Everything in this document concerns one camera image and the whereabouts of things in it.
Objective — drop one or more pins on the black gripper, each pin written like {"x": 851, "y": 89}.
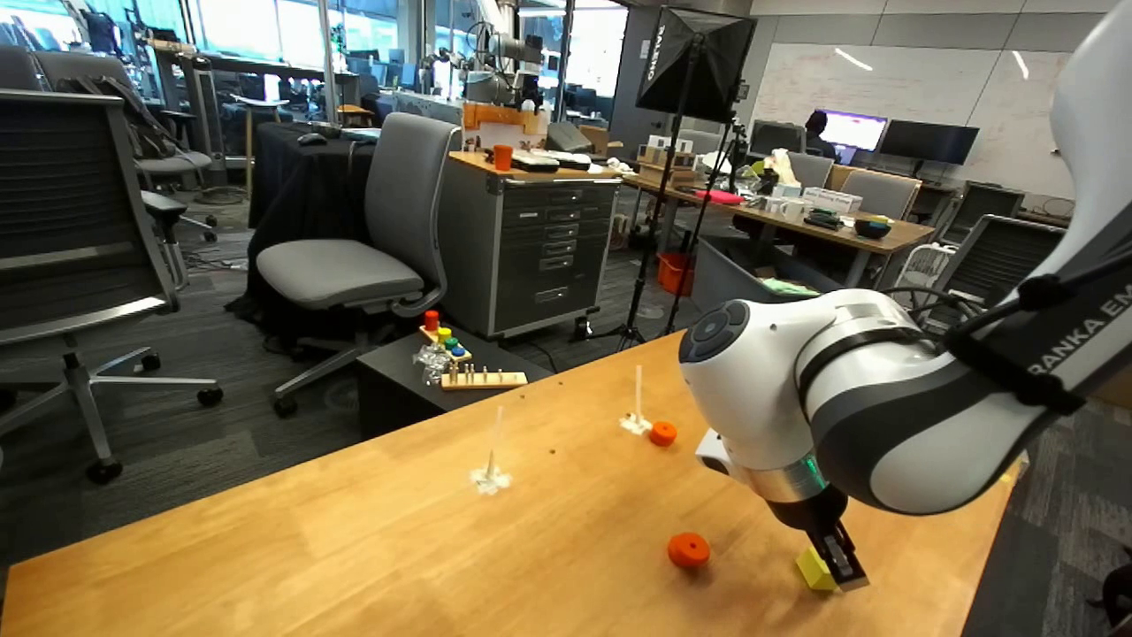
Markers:
{"x": 814, "y": 511}

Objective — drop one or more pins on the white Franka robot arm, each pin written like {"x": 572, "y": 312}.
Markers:
{"x": 766, "y": 366}

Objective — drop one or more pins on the orange cup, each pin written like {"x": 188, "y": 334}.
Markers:
{"x": 502, "y": 158}

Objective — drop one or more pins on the orange disc block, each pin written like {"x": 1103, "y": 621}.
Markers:
{"x": 687, "y": 551}

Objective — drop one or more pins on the white peg stand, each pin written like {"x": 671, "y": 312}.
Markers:
{"x": 633, "y": 427}

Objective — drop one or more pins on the orange bucket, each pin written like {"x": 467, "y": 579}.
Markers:
{"x": 674, "y": 274}

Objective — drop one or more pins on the wooden desk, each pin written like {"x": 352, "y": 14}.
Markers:
{"x": 824, "y": 227}

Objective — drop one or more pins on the clear peg stand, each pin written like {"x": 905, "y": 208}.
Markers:
{"x": 488, "y": 478}

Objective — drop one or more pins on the black light stand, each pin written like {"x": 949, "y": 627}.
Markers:
{"x": 656, "y": 234}

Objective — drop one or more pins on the wide computer monitor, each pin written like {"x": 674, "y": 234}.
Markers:
{"x": 929, "y": 142}

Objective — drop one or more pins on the grey drawer cabinet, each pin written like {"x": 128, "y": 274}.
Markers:
{"x": 531, "y": 248}

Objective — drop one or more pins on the clear plastic bag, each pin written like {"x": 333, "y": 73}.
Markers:
{"x": 432, "y": 369}

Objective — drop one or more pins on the black low table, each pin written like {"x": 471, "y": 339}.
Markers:
{"x": 401, "y": 395}

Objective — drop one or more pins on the black softbox light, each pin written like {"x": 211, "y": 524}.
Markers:
{"x": 701, "y": 66}

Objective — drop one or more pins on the orange white box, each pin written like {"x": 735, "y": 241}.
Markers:
{"x": 498, "y": 123}

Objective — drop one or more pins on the grey office chair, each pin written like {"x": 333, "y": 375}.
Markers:
{"x": 355, "y": 258}

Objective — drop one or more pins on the black mesh office chair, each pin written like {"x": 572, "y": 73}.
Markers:
{"x": 73, "y": 224}

